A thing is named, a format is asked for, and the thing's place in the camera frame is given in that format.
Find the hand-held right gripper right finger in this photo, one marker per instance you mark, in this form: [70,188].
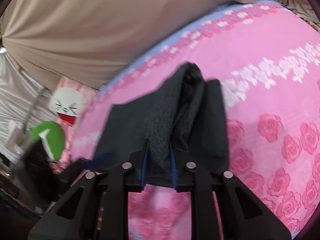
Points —
[174,177]

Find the green round fan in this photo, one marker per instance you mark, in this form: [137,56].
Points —
[53,132]

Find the beige cloth cover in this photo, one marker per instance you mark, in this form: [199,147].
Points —
[75,30]

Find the silver satin curtain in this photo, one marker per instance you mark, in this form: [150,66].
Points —
[15,92]

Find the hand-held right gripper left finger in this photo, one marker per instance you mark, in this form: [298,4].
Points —
[143,177]

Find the dark grey pants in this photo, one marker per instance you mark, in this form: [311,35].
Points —
[160,120]

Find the pink rose bed sheet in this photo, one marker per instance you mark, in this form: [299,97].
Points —
[250,55]

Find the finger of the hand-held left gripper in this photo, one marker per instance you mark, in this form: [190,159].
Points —
[96,160]

